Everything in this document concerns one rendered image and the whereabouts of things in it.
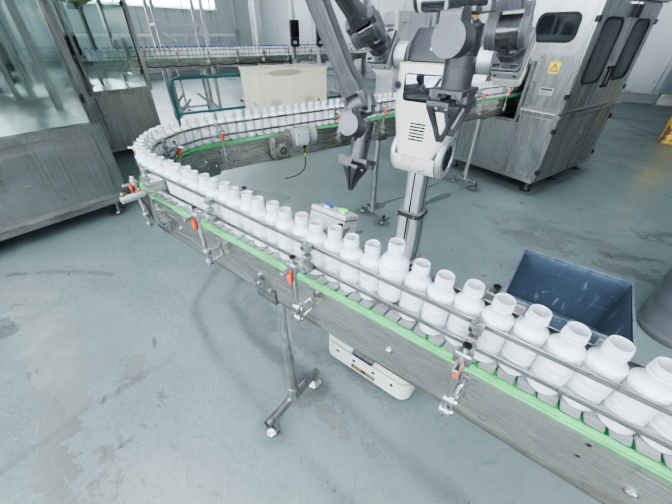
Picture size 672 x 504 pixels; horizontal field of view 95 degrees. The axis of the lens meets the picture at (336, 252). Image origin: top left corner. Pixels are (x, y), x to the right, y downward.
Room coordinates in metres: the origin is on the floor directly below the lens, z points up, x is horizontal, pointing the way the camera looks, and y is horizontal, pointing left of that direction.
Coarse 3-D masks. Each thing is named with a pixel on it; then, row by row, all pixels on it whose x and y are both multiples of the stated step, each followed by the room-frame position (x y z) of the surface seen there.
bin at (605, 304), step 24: (528, 264) 0.89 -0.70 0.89; (552, 264) 0.85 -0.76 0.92; (576, 264) 0.82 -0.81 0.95; (528, 288) 0.87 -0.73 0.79; (552, 288) 0.83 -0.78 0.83; (576, 288) 0.79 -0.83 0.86; (600, 288) 0.76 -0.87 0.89; (624, 288) 0.73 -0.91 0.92; (552, 312) 0.80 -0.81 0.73; (576, 312) 0.77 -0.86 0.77; (600, 312) 0.74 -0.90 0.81; (624, 312) 0.64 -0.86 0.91; (600, 336) 0.52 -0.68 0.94; (624, 336) 0.55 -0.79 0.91
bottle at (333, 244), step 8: (328, 232) 0.68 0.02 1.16; (336, 232) 0.67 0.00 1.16; (328, 240) 0.68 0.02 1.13; (336, 240) 0.67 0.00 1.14; (328, 248) 0.66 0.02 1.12; (336, 248) 0.66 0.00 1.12; (328, 264) 0.66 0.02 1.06; (336, 264) 0.66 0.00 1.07; (336, 272) 0.66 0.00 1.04; (328, 280) 0.67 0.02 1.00; (336, 280) 0.66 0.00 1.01
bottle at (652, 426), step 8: (656, 416) 0.26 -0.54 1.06; (664, 416) 0.25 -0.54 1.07; (648, 424) 0.26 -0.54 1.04; (656, 424) 0.25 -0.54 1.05; (664, 424) 0.25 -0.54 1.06; (656, 432) 0.25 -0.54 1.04; (664, 432) 0.24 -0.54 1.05; (648, 440) 0.24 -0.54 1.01; (656, 448) 0.23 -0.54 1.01; (664, 448) 0.23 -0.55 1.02
